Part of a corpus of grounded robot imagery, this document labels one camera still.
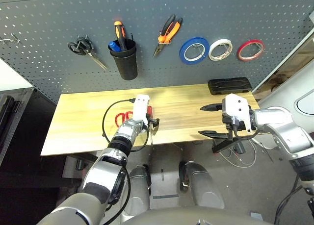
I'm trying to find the black table leg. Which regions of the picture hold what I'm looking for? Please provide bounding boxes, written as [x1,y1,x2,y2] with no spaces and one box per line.
[212,136,248,154]
[66,153,99,166]

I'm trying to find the black plastic tool case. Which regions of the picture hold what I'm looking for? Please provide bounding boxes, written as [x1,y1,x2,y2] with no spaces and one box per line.
[208,77,253,96]

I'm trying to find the white tape roll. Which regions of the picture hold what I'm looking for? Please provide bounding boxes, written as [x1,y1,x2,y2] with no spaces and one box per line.
[208,38,234,62]

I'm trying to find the red tape roll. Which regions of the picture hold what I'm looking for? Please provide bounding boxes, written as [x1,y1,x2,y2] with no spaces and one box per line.
[236,39,265,62]

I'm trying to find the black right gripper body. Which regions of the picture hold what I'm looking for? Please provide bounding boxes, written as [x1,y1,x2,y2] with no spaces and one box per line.
[222,112,246,143]

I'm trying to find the orange black needle-nose pliers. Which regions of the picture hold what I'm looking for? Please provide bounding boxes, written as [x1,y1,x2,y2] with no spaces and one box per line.
[152,14,183,58]

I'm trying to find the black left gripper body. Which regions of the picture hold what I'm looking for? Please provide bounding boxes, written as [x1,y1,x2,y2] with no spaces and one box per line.
[146,113,157,127]

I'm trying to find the white pegboard side frame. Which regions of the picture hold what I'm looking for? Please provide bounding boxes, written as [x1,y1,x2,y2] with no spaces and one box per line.
[251,26,314,93]

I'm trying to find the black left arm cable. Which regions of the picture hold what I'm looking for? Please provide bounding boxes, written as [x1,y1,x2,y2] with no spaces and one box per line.
[102,99,135,144]

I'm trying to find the silver U-shaped peg hook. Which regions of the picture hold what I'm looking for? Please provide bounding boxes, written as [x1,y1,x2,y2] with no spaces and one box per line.
[0,33,21,45]

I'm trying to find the black handled scissors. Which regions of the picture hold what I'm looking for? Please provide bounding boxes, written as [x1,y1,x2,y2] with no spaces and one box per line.
[68,35,108,71]

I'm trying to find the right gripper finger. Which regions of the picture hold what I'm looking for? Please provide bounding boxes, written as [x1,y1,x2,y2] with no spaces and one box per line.
[198,130,230,139]
[200,103,223,112]

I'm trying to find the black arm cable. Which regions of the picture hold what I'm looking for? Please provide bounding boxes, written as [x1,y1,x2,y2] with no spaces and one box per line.
[102,99,135,144]
[232,123,258,141]

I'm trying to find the grey robot torso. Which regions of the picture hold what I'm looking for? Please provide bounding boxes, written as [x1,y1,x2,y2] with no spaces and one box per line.
[120,205,273,225]

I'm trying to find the orange black handled screwdriver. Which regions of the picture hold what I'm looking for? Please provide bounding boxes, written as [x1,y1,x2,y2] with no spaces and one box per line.
[113,21,128,52]

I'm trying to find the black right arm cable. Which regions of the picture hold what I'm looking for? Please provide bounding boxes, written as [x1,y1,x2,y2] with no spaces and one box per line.
[232,123,258,141]

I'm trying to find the silver robot leg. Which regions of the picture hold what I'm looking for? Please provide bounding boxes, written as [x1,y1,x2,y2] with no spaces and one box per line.
[120,164,153,223]
[178,161,225,210]

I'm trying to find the dark grey metal pegboard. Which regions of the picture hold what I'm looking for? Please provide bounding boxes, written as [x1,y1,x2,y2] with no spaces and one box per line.
[0,0,314,104]

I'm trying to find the silver left robot leg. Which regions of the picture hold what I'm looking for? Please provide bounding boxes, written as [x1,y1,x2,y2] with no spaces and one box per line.
[120,164,153,223]

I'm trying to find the silver right robot leg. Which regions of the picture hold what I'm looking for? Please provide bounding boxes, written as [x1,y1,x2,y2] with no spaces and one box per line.
[178,161,225,210]

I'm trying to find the red handled screwdriver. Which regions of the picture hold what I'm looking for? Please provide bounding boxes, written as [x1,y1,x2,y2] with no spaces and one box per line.
[146,105,154,146]

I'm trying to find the blue marker pen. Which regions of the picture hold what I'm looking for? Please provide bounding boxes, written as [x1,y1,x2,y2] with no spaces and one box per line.
[108,40,121,51]

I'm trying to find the black plastic cup holder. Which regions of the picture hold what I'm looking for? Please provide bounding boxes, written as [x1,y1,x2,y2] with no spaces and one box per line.
[108,38,138,81]

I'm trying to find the blue tape roll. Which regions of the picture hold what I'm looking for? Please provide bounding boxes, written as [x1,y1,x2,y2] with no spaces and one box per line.
[179,36,210,65]

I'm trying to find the red handled scissors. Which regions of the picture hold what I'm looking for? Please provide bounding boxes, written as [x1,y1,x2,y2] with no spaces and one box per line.
[115,111,134,129]

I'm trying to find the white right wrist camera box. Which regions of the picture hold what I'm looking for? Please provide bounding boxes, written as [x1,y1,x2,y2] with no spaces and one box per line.
[222,93,253,134]

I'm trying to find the loose wires on floor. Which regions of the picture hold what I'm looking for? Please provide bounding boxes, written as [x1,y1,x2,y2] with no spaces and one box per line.
[215,139,258,168]

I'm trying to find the black equipment case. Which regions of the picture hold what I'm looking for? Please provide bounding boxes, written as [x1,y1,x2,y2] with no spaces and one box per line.
[0,87,58,186]

